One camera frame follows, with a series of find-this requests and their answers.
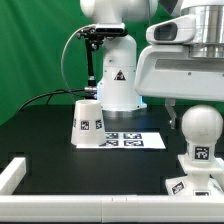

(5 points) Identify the white lamp bulb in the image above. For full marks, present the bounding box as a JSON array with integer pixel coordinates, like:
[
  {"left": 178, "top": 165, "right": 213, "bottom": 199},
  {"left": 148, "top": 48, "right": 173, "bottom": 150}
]
[{"left": 181, "top": 105, "right": 223, "bottom": 166}]

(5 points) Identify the white lamp base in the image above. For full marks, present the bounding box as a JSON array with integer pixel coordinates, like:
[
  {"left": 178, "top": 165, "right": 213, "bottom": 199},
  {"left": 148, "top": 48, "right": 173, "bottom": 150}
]
[{"left": 165, "top": 154, "right": 224, "bottom": 196}]

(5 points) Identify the grey camera cable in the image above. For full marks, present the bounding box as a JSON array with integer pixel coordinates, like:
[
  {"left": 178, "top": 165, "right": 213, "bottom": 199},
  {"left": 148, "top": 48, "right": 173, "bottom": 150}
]
[{"left": 60, "top": 26, "right": 92, "bottom": 98}]

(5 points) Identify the white front fence rail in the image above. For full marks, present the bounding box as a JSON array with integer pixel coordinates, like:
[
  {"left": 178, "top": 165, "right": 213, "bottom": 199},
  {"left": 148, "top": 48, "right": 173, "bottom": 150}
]
[{"left": 0, "top": 196, "right": 224, "bottom": 223}]

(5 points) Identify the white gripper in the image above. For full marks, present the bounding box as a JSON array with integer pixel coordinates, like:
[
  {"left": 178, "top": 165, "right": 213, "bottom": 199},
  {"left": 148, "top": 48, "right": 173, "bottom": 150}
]
[{"left": 135, "top": 45, "right": 224, "bottom": 129}]

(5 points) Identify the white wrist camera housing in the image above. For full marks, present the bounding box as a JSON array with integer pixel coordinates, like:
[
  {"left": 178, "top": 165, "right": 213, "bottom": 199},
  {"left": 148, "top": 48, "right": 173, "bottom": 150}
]
[{"left": 146, "top": 14, "right": 196, "bottom": 44}]

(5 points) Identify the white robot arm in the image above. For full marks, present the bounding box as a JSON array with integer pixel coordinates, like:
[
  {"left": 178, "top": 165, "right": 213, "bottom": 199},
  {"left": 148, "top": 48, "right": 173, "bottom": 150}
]
[{"left": 80, "top": 0, "right": 224, "bottom": 115}]

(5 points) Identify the black camera stand pole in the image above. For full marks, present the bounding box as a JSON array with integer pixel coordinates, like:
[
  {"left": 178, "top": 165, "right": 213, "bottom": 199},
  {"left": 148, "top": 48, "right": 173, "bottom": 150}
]
[{"left": 85, "top": 39, "right": 97, "bottom": 99}]

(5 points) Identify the black camera on stand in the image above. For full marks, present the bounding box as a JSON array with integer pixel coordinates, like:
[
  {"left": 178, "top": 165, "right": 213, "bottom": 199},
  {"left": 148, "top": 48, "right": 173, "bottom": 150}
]
[{"left": 77, "top": 23, "right": 128, "bottom": 40}]

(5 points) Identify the white marker sheet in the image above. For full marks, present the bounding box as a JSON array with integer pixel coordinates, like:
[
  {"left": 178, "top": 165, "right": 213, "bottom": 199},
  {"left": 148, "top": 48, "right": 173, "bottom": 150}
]
[{"left": 104, "top": 132, "right": 165, "bottom": 149}]

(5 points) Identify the white left fence rail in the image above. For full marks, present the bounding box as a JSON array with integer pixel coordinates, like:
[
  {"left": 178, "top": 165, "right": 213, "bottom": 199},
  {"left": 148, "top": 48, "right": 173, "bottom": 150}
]
[{"left": 0, "top": 157, "right": 26, "bottom": 196}]

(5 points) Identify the white fence rail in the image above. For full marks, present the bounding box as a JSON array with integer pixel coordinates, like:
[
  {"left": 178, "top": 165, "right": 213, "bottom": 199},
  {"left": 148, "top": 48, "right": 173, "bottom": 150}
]
[
  {"left": 0, "top": 157, "right": 26, "bottom": 196},
  {"left": 0, "top": 196, "right": 224, "bottom": 223}
]

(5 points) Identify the black cable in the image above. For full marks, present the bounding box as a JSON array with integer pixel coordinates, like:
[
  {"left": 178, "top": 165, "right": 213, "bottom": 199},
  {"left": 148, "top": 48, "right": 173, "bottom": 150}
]
[{"left": 18, "top": 88, "right": 88, "bottom": 114}]

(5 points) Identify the white lamp shade cone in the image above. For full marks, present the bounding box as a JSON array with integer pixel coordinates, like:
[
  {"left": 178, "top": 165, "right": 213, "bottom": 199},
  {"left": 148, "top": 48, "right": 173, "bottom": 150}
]
[{"left": 71, "top": 99, "right": 106, "bottom": 148}]

